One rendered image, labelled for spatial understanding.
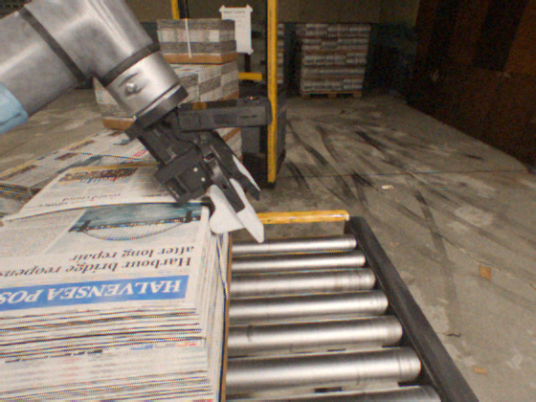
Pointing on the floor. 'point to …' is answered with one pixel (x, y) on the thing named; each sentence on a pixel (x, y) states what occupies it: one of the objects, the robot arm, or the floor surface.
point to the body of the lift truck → (254, 137)
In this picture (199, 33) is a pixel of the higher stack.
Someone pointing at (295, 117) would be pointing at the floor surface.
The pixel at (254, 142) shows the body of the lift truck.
